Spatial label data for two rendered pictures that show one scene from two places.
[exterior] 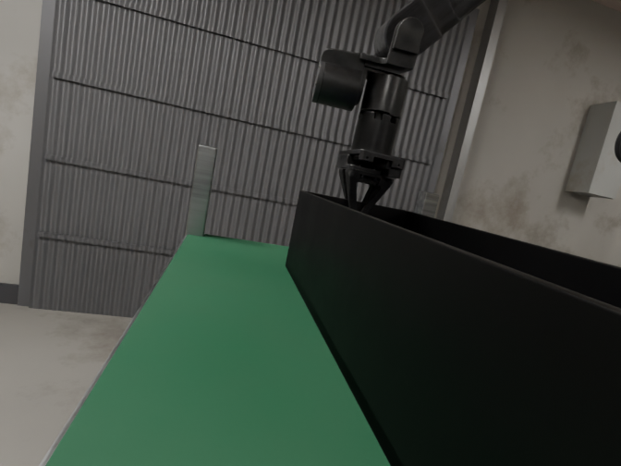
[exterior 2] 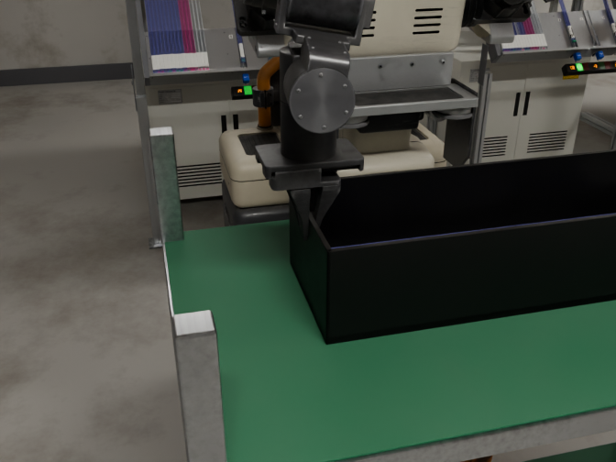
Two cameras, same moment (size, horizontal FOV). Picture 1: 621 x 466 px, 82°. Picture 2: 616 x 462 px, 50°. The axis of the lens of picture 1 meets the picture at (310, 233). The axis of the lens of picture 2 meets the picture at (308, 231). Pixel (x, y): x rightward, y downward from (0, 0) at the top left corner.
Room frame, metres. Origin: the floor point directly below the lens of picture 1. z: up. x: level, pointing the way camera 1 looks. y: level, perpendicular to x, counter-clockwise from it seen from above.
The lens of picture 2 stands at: (0.52, 0.58, 1.38)
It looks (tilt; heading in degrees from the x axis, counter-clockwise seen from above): 28 degrees down; 270
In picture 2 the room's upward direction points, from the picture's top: straight up
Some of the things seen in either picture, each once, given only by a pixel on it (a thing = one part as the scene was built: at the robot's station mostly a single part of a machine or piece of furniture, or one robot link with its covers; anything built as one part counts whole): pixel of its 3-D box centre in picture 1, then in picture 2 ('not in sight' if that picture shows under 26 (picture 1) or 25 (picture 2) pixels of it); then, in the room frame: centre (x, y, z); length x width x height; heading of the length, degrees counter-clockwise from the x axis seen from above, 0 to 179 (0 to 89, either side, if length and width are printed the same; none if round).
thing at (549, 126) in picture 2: not in sight; (488, 101); (-0.45, -2.95, 0.31); 0.70 x 0.65 x 0.62; 14
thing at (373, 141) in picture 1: (373, 141); (308, 134); (0.52, -0.06, 1.15); 0.10 x 0.07 x 0.07; 14
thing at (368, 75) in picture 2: not in sight; (394, 115); (0.37, -0.60, 0.99); 0.28 x 0.16 x 0.22; 14
